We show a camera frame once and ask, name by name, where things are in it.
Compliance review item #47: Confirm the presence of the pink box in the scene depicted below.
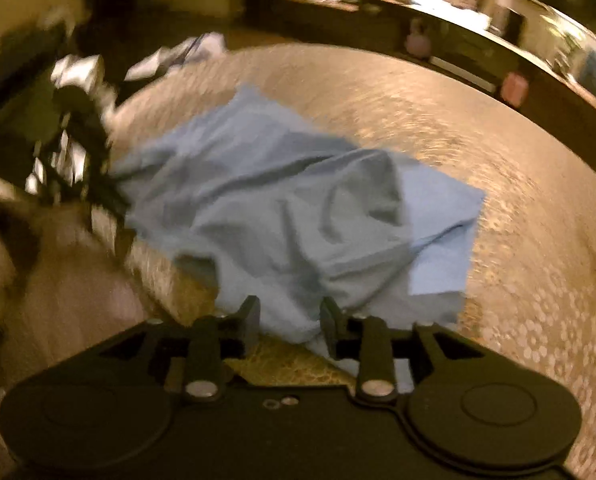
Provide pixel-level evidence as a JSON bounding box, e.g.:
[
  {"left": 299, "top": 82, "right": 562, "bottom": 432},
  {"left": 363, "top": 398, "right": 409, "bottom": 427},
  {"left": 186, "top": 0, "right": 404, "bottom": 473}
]
[{"left": 500, "top": 72, "right": 529, "bottom": 110}]

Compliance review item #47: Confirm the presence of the white and blue jersey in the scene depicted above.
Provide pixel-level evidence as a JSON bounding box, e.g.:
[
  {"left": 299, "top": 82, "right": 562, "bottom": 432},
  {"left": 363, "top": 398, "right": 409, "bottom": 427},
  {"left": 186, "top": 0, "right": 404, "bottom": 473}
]
[{"left": 50, "top": 32, "right": 227, "bottom": 90}]

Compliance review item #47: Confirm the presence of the light blue t-shirt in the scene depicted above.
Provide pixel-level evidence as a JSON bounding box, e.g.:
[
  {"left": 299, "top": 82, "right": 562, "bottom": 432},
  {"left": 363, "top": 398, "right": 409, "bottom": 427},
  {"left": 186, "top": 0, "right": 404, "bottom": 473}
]
[{"left": 112, "top": 87, "right": 484, "bottom": 356}]

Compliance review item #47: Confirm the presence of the floral lace tablecloth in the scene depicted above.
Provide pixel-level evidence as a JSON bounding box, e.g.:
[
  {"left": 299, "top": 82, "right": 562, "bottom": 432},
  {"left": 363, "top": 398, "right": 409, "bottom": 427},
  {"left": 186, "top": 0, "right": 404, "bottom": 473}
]
[{"left": 109, "top": 44, "right": 596, "bottom": 479}]

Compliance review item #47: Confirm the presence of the long wooden sideboard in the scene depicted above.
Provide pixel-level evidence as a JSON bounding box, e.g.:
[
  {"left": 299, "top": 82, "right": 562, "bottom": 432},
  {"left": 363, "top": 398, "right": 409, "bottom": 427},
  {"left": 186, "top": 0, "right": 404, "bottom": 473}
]
[{"left": 274, "top": 0, "right": 596, "bottom": 170}]

